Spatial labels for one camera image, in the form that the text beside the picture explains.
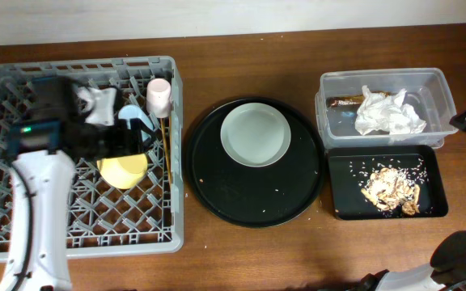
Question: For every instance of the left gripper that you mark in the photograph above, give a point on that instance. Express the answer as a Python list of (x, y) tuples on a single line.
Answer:
[(132, 137)]

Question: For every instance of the blue plastic cup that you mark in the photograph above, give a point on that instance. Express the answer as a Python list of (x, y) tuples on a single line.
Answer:
[(136, 119)]

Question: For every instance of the yellow plastic bowl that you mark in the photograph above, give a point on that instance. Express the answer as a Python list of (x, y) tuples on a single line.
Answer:
[(123, 172)]

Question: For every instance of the pink plastic cup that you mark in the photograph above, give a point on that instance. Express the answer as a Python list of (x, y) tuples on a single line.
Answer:
[(158, 97)]

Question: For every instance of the white napkin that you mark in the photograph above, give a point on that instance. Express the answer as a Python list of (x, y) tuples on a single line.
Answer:
[(388, 113)]

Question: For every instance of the rice and peanut shell scraps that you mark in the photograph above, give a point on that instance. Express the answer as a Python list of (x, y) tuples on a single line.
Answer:
[(391, 184)]

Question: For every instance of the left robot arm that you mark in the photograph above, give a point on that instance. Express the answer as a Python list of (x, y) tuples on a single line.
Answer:
[(67, 122)]

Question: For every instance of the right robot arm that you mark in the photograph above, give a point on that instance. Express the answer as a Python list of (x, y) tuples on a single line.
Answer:
[(445, 271)]

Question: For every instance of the grey dishwasher rack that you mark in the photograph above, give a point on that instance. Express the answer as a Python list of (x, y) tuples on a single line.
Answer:
[(103, 220)]

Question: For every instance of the clear plastic storage box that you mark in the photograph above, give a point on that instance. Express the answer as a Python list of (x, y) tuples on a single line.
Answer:
[(426, 90)]

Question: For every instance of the grey round plate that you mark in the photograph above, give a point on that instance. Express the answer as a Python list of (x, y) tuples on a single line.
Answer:
[(255, 134)]

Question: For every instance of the black rectangular tray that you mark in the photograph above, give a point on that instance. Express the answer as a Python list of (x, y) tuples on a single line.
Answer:
[(349, 203)]

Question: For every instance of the round black tray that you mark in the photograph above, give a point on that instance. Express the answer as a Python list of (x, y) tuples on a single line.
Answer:
[(255, 197)]

